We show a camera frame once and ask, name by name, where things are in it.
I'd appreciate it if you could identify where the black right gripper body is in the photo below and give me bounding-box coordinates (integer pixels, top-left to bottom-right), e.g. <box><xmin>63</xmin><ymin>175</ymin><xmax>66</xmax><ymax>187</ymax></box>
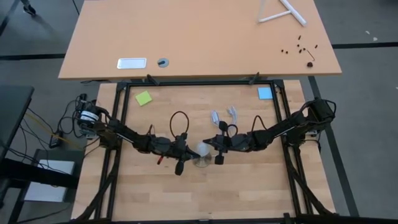
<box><xmin>214</xmin><ymin>121</ymin><xmax>242</xmax><ymax>166</ymax></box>

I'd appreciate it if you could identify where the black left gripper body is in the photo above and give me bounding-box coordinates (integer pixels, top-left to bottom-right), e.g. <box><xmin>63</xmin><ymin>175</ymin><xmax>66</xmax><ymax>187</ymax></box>
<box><xmin>169</xmin><ymin>133</ymin><xmax>188</xmax><ymax>177</ymax></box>

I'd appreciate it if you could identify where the frosted white lightbulb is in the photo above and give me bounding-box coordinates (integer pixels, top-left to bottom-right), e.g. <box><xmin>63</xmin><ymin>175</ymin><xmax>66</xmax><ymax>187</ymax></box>
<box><xmin>195</xmin><ymin>141</ymin><xmax>213</xmax><ymax>158</ymax></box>

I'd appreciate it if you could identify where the blue sticky note pad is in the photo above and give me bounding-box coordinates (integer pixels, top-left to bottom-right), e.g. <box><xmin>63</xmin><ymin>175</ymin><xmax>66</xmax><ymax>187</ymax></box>
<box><xmin>257</xmin><ymin>86</ymin><xmax>274</xmax><ymax>101</ymax></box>

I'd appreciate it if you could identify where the green sticky note pad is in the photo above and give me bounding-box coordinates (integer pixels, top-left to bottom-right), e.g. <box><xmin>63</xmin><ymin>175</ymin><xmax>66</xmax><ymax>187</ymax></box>
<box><xmin>134</xmin><ymin>90</ymin><xmax>153</xmax><ymax>107</ymax></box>

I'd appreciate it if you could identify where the silver rectangular desk plate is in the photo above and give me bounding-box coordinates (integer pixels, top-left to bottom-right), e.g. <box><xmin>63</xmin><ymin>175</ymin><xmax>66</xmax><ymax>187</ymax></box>
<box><xmin>116</xmin><ymin>57</ymin><xmax>147</xmax><ymax>70</ymax></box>

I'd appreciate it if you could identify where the orange-brown desk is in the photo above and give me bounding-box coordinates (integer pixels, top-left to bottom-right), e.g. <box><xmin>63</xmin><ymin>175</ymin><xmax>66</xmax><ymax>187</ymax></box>
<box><xmin>58</xmin><ymin>0</ymin><xmax>343</xmax><ymax>81</ymax></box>

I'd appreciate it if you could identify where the black power brick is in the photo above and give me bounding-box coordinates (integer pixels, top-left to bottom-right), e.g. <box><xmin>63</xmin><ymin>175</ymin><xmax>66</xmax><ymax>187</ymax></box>
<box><xmin>49</xmin><ymin>132</ymin><xmax>64</xmax><ymax>149</ymax></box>

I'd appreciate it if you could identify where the thin white strip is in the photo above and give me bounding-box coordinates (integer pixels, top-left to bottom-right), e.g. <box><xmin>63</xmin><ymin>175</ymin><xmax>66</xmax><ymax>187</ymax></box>
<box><xmin>256</xmin><ymin>0</ymin><xmax>267</xmax><ymax>23</ymax></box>

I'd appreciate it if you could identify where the short white bar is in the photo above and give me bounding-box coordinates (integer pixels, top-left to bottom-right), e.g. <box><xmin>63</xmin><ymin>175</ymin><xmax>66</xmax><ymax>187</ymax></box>
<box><xmin>258</xmin><ymin>10</ymin><xmax>292</xmax><ymax>24</ymax></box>

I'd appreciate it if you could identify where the white box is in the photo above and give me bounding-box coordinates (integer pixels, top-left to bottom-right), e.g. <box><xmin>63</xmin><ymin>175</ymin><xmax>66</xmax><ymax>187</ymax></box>
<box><xmin>24</xmin><ymin>159</ymin><xmax>76</xmax><ymax>203</ymax></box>

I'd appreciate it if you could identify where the long white bar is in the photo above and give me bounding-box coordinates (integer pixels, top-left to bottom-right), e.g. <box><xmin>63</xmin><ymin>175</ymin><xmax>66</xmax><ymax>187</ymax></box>
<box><xmin>279</xmin><ymin>0</ymin><xmax>308</xmax><ymax>27</ymax></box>

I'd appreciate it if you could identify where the black metal beam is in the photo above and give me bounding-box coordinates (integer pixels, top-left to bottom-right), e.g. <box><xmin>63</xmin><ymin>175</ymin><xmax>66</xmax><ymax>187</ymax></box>
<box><xmin>0</xmin><ymin>157</ymin><xmax>80</xmax><ymax>189</ymax></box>

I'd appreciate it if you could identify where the black side table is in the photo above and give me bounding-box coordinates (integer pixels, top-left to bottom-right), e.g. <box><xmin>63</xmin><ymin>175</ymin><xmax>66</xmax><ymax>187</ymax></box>
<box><xmin>0</xmin><ymin>85</ymin><xmax>35</xmax><ymax>161</ymax></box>

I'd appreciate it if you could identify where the black chair caster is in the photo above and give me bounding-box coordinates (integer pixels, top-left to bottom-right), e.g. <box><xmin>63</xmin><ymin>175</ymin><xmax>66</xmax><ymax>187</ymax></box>
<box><xmin>20</xmin><ymin>0</ymin><xmax>37</xmax><ymax>16</ymax></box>

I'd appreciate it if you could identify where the black looped camera cable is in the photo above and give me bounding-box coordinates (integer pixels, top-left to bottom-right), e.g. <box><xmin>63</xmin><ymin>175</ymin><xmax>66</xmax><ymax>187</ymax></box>
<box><xmin>169</xmin><ymin>110</ymin><xmax>190</xmax><ymax>139</ymax></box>
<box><xmin>226</xmin><ymin>114</ymin><xmax>268</xmax><ymax>137</ymax></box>

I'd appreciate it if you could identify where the black aluminium frame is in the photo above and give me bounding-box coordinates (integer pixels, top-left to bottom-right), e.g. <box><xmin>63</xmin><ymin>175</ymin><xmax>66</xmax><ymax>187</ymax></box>
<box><xmin>70</xmin><ymin>79</ymin><xmax>341</xmax><ymax>224</ymax></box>

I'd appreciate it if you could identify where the black frame clamp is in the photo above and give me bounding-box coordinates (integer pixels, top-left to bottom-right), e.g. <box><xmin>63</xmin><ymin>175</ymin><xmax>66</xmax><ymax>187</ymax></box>
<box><xmin>145</xmin><ymin>73</ymin><xmax>160</xmax><ymax>86</ymax></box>
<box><xmin>248</xmin><ymin>72</ymin><xmax>261</xmax><ymax>86</ymax></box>

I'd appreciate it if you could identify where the black sleeved cable bundle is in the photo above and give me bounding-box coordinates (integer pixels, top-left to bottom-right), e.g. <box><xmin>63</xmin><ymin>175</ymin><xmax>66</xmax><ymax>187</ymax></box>
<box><xmin>74</xmin><ymin>149</ymin><xmax>121</xmax><ymax>222</ymax></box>
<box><xmin>284</xmin><ymin>149</ymin><xmax>338</xmax><ymax>217</ymax></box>

